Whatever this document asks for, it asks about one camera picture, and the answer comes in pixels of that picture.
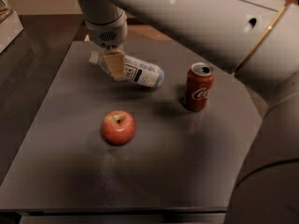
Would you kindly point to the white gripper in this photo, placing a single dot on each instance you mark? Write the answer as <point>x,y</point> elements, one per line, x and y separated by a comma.
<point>107,34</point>

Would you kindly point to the red Coca-Cola can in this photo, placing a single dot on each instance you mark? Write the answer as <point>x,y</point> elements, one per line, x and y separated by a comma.
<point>199,82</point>

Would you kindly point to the red apple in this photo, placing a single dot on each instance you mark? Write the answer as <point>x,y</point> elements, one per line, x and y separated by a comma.
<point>118,127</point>

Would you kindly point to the white box at left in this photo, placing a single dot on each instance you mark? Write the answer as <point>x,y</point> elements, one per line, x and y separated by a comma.
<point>10,24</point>

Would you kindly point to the clear blue-label plastic bottle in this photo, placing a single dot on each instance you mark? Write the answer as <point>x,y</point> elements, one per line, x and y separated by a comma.
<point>136,70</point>

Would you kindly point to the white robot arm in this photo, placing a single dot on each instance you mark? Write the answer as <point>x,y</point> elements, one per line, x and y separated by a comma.
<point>257,42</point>

